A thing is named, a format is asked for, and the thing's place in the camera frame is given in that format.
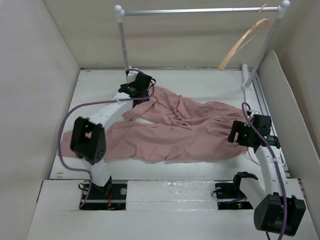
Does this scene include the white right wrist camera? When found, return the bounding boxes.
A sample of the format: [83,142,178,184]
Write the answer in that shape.
[246,109,260,118]

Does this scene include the pink trousers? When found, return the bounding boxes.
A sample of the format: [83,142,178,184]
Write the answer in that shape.
[60,86,249,163]

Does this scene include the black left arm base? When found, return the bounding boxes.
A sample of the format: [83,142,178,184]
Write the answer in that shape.
[78,180,128,211]

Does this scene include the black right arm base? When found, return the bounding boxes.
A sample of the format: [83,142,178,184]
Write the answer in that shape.
[211,171,258,210]

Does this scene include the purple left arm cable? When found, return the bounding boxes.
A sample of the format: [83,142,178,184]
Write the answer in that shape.
[58,69,157,208]

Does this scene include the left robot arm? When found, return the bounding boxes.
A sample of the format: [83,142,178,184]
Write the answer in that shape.
[70,70,156,199]

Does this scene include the beige wooden hanger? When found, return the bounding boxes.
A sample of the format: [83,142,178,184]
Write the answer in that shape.
[218,4,270,71]

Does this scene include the white clothes rack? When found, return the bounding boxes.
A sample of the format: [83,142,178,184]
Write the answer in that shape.
[111,0,291,106]

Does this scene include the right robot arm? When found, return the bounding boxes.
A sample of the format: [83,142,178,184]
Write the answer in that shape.
[227,110,306,238]

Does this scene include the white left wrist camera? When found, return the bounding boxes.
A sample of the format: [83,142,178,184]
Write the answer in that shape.
[125,68,141,83]

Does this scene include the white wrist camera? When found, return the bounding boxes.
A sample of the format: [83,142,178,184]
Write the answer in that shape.
[246,109,260,118]
[125,68,141,83]

